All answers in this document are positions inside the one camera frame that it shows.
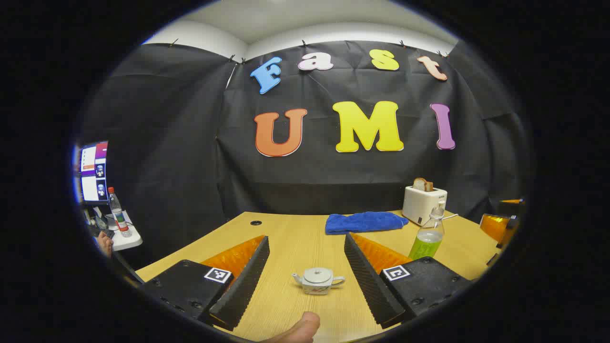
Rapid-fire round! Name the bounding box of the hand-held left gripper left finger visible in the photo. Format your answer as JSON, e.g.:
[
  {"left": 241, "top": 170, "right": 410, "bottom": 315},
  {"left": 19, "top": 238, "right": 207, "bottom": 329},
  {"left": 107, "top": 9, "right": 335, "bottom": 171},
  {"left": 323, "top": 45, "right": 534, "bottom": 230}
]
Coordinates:
[{"left": 142, "top": 235, "right": 270, "bottom": 332}]

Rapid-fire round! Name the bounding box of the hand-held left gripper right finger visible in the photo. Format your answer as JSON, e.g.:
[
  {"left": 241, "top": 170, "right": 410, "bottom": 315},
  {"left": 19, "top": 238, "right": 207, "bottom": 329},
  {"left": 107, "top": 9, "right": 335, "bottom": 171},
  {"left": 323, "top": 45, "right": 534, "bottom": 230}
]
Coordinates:
[{"left": 344, "top": 232, "right": 473, "bottom": 329}]

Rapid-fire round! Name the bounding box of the white floral teacup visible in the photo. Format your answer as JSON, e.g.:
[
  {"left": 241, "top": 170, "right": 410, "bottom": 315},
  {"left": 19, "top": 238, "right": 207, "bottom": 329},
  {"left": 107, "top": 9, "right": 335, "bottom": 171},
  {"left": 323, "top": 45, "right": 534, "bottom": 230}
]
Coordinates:
[{"left": 292, "top": 267, "right": 346, "bottom": 296}]

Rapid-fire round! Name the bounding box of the green label water bottle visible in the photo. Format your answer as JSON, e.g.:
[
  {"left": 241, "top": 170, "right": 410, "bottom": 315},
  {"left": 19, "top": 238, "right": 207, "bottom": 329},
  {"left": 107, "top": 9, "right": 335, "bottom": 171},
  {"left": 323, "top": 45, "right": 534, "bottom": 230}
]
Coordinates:
[{"left": 408, "top": 200, "right": 446, "bottom": 261}]

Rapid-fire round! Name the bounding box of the red cap plastic bottle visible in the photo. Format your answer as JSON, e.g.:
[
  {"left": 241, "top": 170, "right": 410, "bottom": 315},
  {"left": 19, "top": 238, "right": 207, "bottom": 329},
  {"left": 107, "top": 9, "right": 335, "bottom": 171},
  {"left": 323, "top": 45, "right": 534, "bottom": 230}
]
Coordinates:
[{"left": 108, "top": 187, "right": 132, "bottom": 238}]

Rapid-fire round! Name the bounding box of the blue towel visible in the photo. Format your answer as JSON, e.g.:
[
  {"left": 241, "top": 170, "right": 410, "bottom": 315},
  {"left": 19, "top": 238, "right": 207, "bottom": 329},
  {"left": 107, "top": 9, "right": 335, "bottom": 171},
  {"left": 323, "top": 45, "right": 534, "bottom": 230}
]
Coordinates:
[{"left": 325, "top": 211, "right": 409, "bottom": 235}]

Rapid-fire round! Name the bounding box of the white toaster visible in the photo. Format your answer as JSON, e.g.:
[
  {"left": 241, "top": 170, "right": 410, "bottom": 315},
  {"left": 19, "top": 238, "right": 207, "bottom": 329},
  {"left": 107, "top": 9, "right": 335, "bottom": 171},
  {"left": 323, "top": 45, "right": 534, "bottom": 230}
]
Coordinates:
[{"left": 402, "top": 185, "right": 448, "bottom": 227}]

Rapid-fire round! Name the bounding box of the white side table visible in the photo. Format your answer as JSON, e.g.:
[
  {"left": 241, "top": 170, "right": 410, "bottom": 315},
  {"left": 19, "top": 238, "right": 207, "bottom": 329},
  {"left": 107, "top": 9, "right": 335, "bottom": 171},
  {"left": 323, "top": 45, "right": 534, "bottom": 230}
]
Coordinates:
[{"left": 88, "top": 210, "right": 143, "bottom": 252}]

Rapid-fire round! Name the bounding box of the computer monitor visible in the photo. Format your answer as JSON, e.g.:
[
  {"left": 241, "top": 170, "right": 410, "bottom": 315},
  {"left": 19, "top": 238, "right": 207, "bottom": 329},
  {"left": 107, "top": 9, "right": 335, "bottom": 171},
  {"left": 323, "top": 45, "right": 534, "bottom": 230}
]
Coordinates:
[{"left": 76, "top": 141, "right": 109, "bottom": 205}]

